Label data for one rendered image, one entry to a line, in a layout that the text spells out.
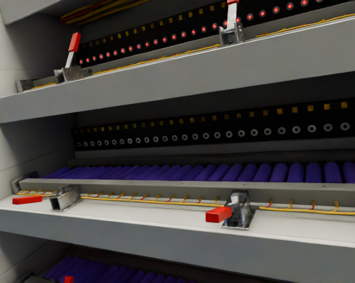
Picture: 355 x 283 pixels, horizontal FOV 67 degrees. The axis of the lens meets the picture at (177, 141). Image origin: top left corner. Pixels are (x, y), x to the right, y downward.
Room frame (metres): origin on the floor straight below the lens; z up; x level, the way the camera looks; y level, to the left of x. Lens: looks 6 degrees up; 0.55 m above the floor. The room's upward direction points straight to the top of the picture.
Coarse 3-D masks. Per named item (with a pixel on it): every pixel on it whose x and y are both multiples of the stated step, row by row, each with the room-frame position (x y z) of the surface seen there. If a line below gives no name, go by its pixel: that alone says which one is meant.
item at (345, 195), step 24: (96, 192) 0.43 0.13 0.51; (120, 192) 0.40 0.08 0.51; (144, 192) 0.38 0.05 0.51; (168, 192) 0.36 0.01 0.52; (192, 192) 0.35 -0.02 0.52; (216, 192) 0.33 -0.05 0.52; (264, 192) 0.30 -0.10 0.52; (288, 192) 0.29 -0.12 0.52; (312, 192) 0.28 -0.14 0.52; (336, 192) 0.27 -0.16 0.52
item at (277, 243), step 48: (240, 144) 0.44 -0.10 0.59; (288, 144) 0.40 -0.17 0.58; (336, 144) 0.38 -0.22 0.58; (0, 192) 0.50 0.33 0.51; (96, 240) 0.38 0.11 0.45; (144, 240) 0.33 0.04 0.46; (192, 240) 0.30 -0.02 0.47; (240, 240) 0.27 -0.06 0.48; (288, 240) 0.25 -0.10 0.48; (336, 240) 0.24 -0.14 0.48
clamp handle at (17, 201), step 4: (60, 188) 0.41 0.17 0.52; (60, 192) 0.41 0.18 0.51; (32, 196) 0.37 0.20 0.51; (36, 196) 0.37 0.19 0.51; (40, 196) 0.38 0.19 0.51; (44, 196) 0.39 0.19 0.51; (48, 196) 0.39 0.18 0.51; (52, 196) 0.39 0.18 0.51; (56, 196) 0.40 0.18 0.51; (12, 200) 0.35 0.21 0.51; (16, 200) 0.35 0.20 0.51; (20, 200) 0.35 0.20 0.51; (24, 200) 0.35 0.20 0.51; (28, 200) 0.36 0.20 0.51; (32, 200) 0.36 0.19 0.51; (36, 200) 0.37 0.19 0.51; (40, 200) 0.38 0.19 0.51; (16, 204) 0.35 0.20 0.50
